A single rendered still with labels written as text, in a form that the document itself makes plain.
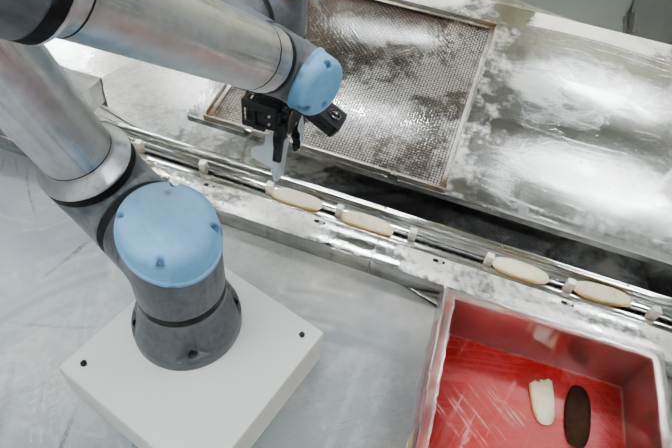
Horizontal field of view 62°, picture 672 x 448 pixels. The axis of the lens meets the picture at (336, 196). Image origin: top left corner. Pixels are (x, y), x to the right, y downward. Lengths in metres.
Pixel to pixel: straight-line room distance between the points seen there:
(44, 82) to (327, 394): 0.56
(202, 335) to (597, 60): 1.05
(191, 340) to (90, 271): 0.31
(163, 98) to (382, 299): 0.69
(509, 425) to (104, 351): 0.58
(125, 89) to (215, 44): 0.86
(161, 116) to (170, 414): 0.70
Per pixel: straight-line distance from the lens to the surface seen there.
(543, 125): 1.22
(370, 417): 0.87
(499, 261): 1.02
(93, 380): 0.83
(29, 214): 1.15
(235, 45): 0.54
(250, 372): 0.80
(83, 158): 0.68
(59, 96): 0.63
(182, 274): 0.65
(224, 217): 1.03
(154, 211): 0.67
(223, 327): 0.78
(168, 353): 0.78
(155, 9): 0.48
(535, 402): 0.93
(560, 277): 1.06
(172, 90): 1.36
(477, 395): 0.92
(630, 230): 1.14
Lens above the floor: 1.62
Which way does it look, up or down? 47 degrees down
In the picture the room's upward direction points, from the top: 7 degrees clockwise
